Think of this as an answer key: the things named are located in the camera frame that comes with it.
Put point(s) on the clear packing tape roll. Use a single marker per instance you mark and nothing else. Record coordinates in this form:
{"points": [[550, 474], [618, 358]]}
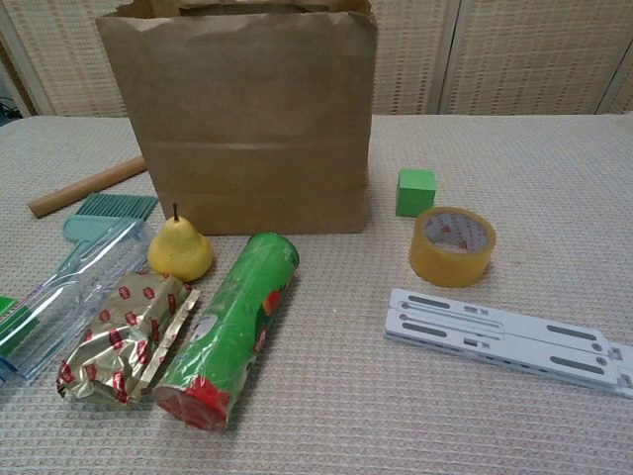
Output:
{"points": [[435, 264]]}

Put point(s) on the green cube block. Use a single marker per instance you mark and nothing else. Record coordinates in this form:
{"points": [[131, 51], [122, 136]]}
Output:
{"points": [[415, 195]]}

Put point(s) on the teal small brush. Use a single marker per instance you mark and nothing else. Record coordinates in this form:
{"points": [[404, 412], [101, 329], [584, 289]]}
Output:
{"points": [[118, 205]]}

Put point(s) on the green chip can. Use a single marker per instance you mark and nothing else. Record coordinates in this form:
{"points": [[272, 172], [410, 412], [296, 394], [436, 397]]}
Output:
{"points": [[232, 326]]}

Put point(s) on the woven folding screen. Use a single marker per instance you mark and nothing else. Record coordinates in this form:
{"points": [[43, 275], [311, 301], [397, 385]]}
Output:
{"points": [[494, 54]]}

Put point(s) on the white folding laptop stand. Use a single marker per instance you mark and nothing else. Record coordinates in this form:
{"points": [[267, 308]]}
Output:
{"points": [[494, 336]]}

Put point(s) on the gold red foil packet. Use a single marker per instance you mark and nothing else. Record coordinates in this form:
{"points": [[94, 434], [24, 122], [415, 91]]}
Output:
{"points": [[128, 321]]}

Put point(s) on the wooden rod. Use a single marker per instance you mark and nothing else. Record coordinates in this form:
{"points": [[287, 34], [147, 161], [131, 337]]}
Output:
{"points": [[79, 190]]}

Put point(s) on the brown paper bag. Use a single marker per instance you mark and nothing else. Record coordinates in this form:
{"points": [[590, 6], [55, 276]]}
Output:
{"points": [[247, 123]]}

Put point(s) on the beige woven tablecloth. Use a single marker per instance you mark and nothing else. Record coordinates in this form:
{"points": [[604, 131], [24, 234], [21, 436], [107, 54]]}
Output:
{"points": [[445, 420]]}

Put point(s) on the yellow pear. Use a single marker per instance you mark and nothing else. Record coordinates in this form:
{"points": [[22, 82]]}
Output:
{"points": [[179, 250]]}

